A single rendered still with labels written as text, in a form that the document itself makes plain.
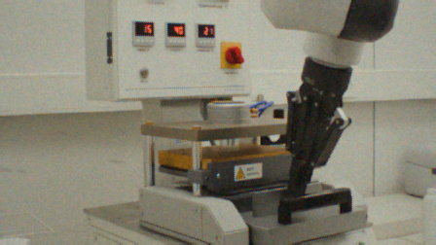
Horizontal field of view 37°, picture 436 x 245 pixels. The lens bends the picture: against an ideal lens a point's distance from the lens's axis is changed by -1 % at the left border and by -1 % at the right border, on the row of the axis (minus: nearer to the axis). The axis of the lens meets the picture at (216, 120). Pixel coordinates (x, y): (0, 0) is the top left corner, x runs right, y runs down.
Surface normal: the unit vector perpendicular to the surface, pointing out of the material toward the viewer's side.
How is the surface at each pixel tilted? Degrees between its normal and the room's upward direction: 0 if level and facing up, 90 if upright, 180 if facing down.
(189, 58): 90
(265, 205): 90
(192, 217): 90
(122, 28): 90
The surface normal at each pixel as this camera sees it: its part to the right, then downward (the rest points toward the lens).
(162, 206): -0.80, 0.05
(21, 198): 0.48, 0.05
